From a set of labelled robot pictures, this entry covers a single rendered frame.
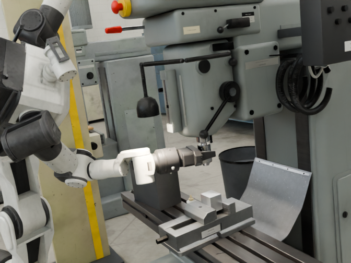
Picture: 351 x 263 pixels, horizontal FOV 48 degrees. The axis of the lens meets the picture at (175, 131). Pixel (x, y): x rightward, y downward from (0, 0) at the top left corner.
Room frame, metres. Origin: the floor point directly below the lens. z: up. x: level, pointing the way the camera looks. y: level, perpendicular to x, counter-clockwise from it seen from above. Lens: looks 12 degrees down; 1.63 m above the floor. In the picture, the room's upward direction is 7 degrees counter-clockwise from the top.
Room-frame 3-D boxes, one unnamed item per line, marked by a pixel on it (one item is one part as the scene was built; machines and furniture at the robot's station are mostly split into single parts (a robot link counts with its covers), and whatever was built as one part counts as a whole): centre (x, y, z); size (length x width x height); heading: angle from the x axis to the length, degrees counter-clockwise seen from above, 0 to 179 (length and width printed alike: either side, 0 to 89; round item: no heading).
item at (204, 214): (1.32, -0.05, 1.02); 0.12 x 0.06 x 0.04; 31
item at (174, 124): (1.31, 0.00, 1.45); 0.04 x 0.04 x 0.21; 29
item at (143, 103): (1.24, 0.08, 1.45); 0.07 x 0.07 x 0.06
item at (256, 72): (1.45, -0.27, 1.47); 0.24 x 0.19 x 0.26; 29
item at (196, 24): (1.38, -0.13, 1.68); 0.34 x 0.24 x 0.10; 119
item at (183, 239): (1.34, -0.07, 0.99); 0.35 x 0.15 x 0.11; 121
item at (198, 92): (1.36, -0.10, 1.47); 0.21 x 0.19 x 0.32; 29
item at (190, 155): (1.34, -0.01, 1.23); 0.13 x 0.12 x 0.10; 15
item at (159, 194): (1.70, 0.12, 1.03); 0.22 x 0.12 x 0.20; 35
